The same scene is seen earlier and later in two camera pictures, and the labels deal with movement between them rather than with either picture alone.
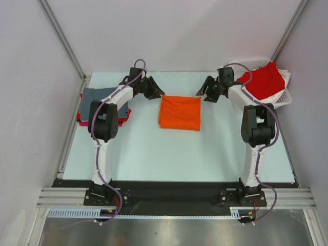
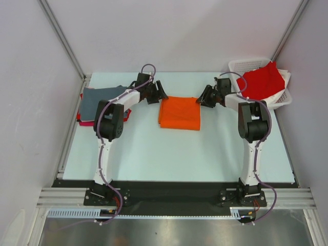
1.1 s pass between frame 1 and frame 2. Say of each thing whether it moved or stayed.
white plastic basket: stayed
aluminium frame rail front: stayed
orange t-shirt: stayed
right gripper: moved
